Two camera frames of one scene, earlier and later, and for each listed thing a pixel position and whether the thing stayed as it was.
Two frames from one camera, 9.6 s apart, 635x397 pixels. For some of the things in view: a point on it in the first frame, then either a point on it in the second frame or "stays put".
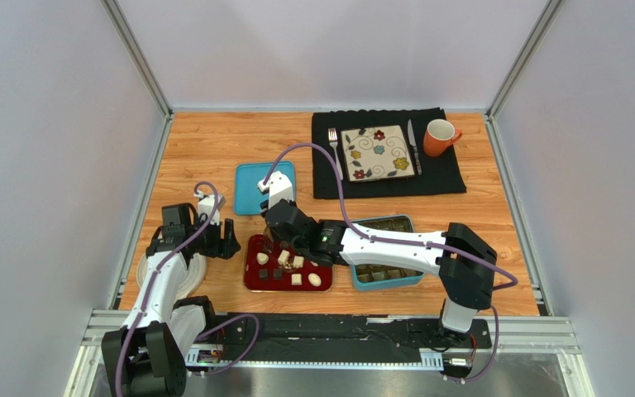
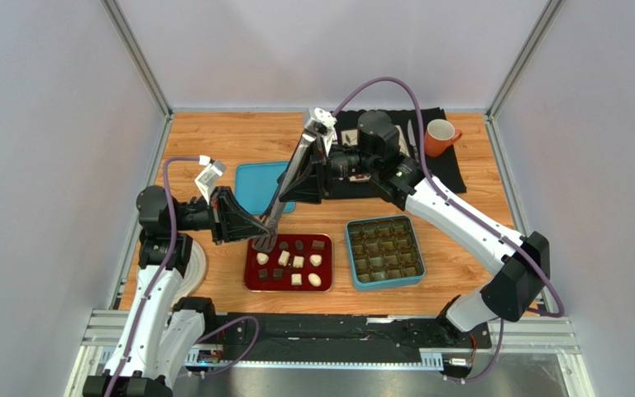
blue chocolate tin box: (368, 277) stays put
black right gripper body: (272, 218) to (324, 171)
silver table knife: (413, 145) stays put
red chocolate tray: (284, 270) stays put
